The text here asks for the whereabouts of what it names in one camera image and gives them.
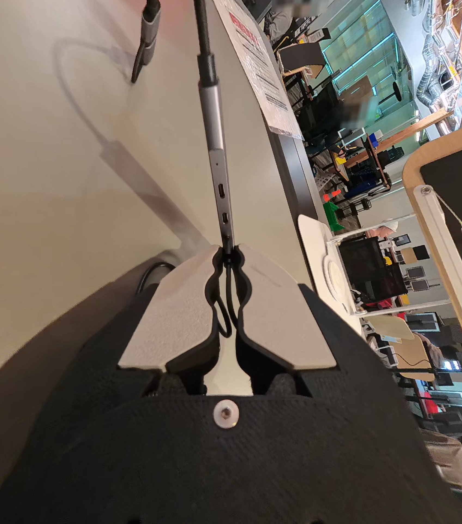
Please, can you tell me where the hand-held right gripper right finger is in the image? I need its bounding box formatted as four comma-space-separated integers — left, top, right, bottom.
233, 244, 337, 373

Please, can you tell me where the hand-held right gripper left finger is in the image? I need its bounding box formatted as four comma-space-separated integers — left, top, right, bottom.
117, 244, 232, 373

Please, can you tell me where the grey usb hub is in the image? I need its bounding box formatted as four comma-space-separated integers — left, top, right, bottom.
197, 53, 236, 251

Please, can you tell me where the grey adapter plug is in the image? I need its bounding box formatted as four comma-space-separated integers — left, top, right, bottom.
131, 0, 162, 84

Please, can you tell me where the black monitor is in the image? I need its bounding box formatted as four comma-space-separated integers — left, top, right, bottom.
339, 237, 407, 299

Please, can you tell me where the wood-rimmed black board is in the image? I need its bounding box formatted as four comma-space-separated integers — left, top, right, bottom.
403, 138, 462, 363

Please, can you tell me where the laminated instruction sheet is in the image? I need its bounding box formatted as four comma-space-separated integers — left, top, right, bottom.
214, 0, 305, 141

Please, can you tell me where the silver ventilation duct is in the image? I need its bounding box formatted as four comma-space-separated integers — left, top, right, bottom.
416, 25, 461, 136

